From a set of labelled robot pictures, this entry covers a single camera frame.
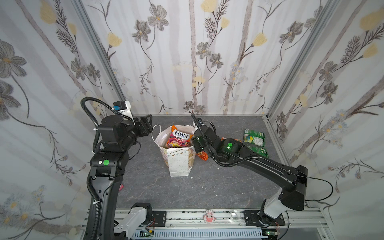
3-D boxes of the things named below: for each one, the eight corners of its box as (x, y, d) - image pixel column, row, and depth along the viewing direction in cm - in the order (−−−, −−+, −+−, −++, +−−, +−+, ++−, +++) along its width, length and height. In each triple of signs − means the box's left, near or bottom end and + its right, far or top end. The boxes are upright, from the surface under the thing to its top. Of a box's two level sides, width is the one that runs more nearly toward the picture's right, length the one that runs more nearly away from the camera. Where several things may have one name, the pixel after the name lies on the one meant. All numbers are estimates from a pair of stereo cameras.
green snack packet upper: (243, 142, 107) (244, 139, 105) (243, 131, 114) (245, 128, 111) (263, 146, 105) (265, 143, 102) (263, 135, 112) (264, 132, 109)
